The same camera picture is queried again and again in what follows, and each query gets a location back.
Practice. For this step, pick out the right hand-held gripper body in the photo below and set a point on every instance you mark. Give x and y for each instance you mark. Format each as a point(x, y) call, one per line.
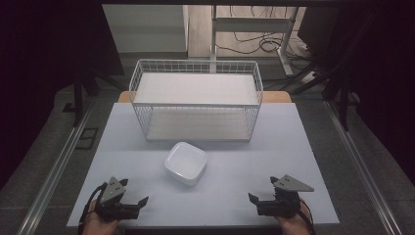
point(285, 196)

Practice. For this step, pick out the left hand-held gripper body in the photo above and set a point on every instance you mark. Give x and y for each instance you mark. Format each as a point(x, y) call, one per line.
point(112, 192)

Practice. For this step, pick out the person's right hand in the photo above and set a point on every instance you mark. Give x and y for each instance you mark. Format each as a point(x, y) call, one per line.
point(295, 223)

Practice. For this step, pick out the person's left hand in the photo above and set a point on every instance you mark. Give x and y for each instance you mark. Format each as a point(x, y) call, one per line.
point(95, 224)

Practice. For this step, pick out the white square bowl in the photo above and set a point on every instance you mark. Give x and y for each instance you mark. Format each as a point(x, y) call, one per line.
point(186, 162)

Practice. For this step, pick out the wooden table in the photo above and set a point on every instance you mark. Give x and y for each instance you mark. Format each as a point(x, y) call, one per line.
point(276, 97)

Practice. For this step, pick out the black stand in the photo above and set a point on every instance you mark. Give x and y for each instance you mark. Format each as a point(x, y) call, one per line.
point(77, 98)
point(343, 101)

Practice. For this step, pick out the white power strip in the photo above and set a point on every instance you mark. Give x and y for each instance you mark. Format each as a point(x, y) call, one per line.
point(309, 77)

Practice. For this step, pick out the white cabinet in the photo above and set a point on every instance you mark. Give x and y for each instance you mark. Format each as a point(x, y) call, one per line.
point(147, 29)

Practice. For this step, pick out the black floor bracket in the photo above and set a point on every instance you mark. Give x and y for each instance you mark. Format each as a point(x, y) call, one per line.
point(87, 138)

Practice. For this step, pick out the aluminium rail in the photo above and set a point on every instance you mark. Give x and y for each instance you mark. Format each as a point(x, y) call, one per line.
point(54, 174)
point(362, 169)

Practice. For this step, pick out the white metal desk frame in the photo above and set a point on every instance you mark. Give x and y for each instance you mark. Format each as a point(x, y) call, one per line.
point(251, 24)

